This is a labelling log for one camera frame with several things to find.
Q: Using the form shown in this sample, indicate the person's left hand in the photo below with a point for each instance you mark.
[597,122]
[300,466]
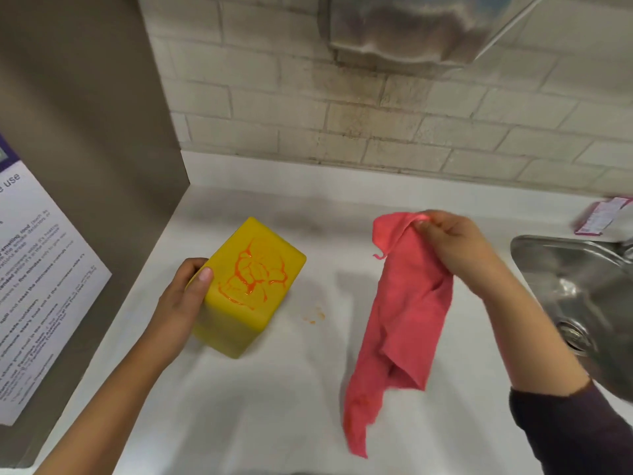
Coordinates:
[173,311]

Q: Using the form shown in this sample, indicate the person's right hand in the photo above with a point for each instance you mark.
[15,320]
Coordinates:
[457,252]

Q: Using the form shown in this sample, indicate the person's right fingers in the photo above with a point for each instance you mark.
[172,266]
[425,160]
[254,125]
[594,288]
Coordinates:
[429,223]

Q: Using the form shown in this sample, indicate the person's left thumb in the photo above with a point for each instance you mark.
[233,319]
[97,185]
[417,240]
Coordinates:
[199,287]

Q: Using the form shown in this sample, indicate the yellow plastic block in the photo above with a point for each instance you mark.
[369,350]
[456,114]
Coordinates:
[250,286]

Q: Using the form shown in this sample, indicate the pink cleaning cloth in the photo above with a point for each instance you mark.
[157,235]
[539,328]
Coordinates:
[400,321]

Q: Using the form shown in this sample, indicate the person's left forearm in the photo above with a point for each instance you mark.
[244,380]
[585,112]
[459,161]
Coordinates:
[106,400]

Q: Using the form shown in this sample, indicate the person's right forearm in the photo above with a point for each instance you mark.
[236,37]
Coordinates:
[549,370]

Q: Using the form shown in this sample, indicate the grey appliance cabinet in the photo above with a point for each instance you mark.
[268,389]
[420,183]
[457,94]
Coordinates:
[84,192]

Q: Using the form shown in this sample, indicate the white printed notice sheet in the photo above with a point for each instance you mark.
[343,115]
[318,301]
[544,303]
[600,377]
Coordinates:
[34,301]

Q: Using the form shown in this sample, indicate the pink and white packet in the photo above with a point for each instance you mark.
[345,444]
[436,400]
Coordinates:
[601,216]

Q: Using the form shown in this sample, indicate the stainless steel sink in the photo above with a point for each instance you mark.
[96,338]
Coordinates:
[583,301]

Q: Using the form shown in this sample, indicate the sink drain strainer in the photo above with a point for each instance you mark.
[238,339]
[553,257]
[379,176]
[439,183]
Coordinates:
[573,335]

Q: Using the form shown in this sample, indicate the stainless steel wall dispenser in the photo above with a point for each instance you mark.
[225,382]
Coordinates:
[420,29]

